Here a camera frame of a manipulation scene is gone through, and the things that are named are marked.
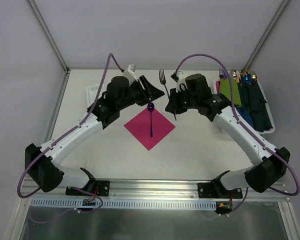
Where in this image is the purple metallic spoon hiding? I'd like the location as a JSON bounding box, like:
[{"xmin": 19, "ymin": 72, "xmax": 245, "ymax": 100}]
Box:
[{"xmin": 147, "ymin": 102, "xmax": 155, "ymax": 138}]

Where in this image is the black fork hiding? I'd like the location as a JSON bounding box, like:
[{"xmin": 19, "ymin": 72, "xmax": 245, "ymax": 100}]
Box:
[{"xmin": 158, "ymin": 69, "xmax": 178, "ymax": 122}]

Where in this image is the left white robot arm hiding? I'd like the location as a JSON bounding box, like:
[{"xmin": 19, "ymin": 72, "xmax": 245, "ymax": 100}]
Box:
[{"xmin": 25, "ymin": 75, "xmax": 164, "ymax": 195}]

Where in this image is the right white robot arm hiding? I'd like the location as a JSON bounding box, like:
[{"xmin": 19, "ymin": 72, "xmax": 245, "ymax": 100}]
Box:
[{"xmin": 165, "ymin": 73, "xmax": 291, "ymax": 198}]

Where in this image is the magenta paper napkin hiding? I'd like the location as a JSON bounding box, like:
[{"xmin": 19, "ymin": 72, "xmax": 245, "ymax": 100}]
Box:
[{"xmin": 124, "ymin": 108, "xmax": 175, "ymax": 151}]

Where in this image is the green rolled napkin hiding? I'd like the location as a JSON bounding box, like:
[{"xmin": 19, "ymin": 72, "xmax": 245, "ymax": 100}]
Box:
[{"xmin": 219, "ymin": 78, "xmax": 242, "ymax": 107}]

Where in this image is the purple fork in roll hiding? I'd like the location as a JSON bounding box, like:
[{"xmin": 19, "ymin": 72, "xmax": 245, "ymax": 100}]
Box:
[{"xmin": 218, "ymin": 68, "xmax": 227, "ymax": 79}]

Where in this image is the silver spoon in roll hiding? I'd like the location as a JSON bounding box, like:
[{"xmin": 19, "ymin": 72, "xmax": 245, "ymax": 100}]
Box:
[{"xmin": 230, "ymin": 69, "xmax": 240, "ymax": 83}]

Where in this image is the blue rolled napkin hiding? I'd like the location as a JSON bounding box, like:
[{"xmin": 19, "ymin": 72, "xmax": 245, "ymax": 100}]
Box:
[{"xmin": 236, "ymin": 107, "xmax": 254, "ymax": 128}]

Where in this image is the blue spoon in roll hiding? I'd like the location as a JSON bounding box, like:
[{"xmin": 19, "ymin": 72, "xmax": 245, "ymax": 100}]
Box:
[{"xmin": 244, "ymin": 73, "xmax": 253, "ymax": 84}]

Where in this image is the dark navy rolled napkin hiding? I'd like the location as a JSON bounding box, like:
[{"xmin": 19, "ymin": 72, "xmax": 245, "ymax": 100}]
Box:
[{"xmin": 241, "ymin": 81, "xmax": 273, "ymax": 132}]

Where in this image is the large white storage basket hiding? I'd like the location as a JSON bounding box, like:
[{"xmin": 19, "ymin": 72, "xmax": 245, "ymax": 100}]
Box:
[{"xmin": 213, "ymin": 77, "xmax": 276, "ymax": 135}]

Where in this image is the small white utensil basket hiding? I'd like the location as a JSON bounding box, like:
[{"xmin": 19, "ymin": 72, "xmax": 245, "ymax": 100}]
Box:
[{"xmin": 86, "ymin": 84, "xmax": 99, "ymax": 107}]

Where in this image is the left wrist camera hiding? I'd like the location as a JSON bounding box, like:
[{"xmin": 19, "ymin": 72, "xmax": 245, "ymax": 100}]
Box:
[{"xmin": 122, "ymin": 63, "xmax": 138, "ymax": 85}]

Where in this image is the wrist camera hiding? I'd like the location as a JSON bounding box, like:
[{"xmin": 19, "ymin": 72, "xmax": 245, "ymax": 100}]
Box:
[
  {"xmin": 122, "ymin": 63, "xmax": 138, "ymax": 85},
  {"xmin": 170, "ymin": 70, "xmax": 189, "ymax": 93}
]

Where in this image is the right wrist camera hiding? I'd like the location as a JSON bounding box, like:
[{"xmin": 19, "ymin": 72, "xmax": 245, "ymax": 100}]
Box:
[{"xmin": 170, "ymin": 70, "xmax": 189, "ymax": 93}]

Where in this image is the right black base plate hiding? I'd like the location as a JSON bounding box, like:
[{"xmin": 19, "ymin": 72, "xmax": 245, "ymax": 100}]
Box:
[{"xmin": 197, "ymin": 182, "xmax": 243, "ymax": 199}]

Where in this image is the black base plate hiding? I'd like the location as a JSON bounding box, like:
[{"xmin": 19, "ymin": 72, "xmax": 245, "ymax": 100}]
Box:
[
  {"xmin": 197, "ymin": 182, "xmax": 243, "ymax": 199},
  {"xmin": 65, "ymin": 178, "xmax": 110, "ymax": 197}
]

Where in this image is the aluminium front rail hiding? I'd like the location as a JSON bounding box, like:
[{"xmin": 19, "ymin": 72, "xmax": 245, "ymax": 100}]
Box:
[{"xmin": 20, "ymin": 176, "xmax": 292, "ymax": 202}]

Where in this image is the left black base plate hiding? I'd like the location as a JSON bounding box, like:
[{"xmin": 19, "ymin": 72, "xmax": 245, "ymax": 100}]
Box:
[{"xmin": 65, "ymin": 178, "xmax": 110, "ymax": 197}]

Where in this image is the right aluminium frame post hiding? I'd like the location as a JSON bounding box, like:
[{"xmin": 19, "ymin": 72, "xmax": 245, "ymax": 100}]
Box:
[{"xmin": 241, "ymin": 0, "xmax": 292, "ymax": 70}]

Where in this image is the aluminium frame post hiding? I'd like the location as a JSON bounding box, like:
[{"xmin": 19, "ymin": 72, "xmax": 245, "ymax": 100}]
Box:
[
  {"xmin": 241, "ymin": 0, "xmax": 292, "ymax": 70},
  {"xmin": 26, "ymin": 0, "xmax": 70, "ymax": 73}
]

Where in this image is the left aluminium frame post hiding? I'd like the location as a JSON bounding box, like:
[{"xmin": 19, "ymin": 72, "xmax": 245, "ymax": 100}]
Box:
[{"xmin": 26, "ymin": 0, "xmax": 70, "ymax": 73}]

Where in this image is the white slotted cable duct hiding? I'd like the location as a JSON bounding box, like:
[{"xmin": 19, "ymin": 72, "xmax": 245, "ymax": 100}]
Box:
[{"xmin": 30, "ymin": 197, "xmax": 217, "ymax": 211}]

